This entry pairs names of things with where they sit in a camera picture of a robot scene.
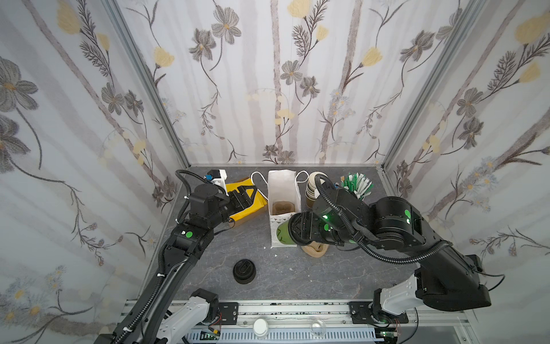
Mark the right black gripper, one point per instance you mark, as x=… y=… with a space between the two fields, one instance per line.
x=294 y=229

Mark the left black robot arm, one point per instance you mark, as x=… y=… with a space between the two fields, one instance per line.
x=176 y=258

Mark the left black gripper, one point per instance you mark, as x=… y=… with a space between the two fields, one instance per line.
x=234 y=202

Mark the stack of black lids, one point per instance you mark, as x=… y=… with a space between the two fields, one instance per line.
x=244 y=271

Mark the aluminium mounting rail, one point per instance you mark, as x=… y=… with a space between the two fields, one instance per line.
x=305 y=321

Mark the white paper bag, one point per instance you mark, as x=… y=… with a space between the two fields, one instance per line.
x=282 y=185

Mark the green paper coffee cup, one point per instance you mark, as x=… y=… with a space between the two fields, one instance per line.
x=283 y=234

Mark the brown pulp cup carrier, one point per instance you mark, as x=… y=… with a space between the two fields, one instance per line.
x=315 y=250
x=282 y=207

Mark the bundle of wrapped straws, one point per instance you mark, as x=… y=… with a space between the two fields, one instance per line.
x=357 y=184

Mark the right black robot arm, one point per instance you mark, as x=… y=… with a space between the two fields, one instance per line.
x=393 y=231

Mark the stack of paper cups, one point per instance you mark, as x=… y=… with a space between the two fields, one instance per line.
x=311 y=191

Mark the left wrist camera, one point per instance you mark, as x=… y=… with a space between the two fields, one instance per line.
x=218 y=177

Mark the yellow napkin stack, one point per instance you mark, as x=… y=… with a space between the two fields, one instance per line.
x=248 y=200

